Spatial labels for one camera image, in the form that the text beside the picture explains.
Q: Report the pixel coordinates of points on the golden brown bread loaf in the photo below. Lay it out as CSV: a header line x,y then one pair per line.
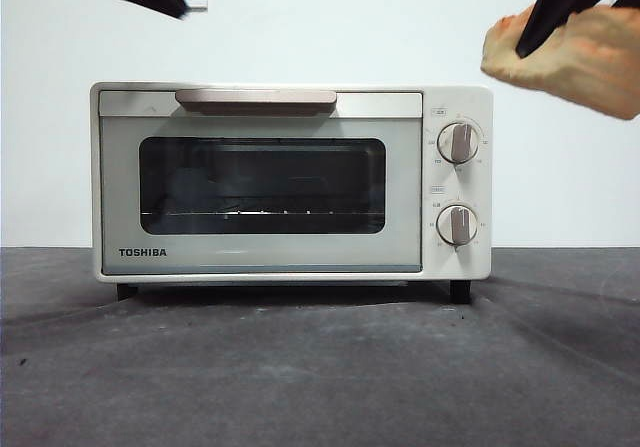
x,y
575,67

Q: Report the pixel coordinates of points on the white Toshiba toaster oven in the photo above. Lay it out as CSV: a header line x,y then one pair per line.
x,y
460,102

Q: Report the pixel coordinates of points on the round white oven knob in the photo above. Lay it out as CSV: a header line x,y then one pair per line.
x,y
457,225
458,143

